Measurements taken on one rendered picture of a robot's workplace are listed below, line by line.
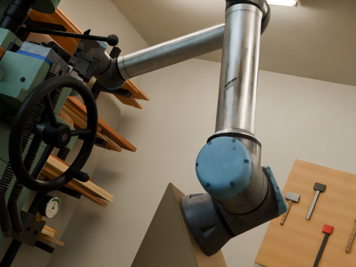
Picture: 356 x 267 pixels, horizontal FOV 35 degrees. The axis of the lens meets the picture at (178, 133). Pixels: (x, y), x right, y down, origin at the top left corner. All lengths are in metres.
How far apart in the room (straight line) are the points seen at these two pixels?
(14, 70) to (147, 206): 3.74
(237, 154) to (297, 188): 3.18
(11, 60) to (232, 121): 0.59
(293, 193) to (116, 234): 1.65
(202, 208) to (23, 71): 0.62
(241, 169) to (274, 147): 3.41
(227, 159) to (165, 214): 0.29
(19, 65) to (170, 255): 0.64
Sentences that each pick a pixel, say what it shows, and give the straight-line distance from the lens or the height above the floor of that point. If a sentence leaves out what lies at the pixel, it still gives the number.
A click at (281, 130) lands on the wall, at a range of 4.86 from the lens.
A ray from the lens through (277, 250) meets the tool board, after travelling 4.47.
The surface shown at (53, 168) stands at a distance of 4.46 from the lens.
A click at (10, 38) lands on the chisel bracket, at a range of 1.62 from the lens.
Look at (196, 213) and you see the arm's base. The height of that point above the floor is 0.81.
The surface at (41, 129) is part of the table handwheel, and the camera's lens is 1.39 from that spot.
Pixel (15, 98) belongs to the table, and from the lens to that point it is 1.38.
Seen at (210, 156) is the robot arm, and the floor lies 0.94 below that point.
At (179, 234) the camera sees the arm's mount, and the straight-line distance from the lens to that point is 1.57.
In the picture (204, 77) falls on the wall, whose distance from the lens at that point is 5.42.
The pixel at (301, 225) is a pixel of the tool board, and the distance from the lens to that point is 4.48.
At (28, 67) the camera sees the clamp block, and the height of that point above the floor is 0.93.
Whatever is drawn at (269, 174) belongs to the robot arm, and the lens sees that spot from 1.59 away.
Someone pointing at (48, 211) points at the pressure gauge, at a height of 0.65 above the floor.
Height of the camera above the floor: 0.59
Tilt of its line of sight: 14 degrees up
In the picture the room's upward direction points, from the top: 25 degrees clockwise
